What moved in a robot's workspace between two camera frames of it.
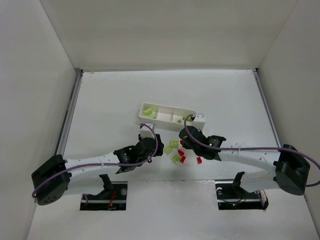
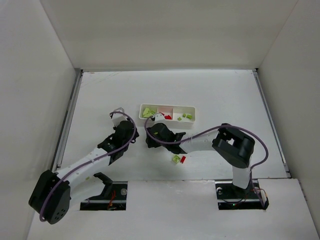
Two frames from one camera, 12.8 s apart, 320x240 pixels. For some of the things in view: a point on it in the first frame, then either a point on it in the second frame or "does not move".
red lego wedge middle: [182, 159] does not move
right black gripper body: [187, 142] to [154, 133]
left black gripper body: [129, 168] to [127, 128]
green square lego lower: [176, 158] does not move
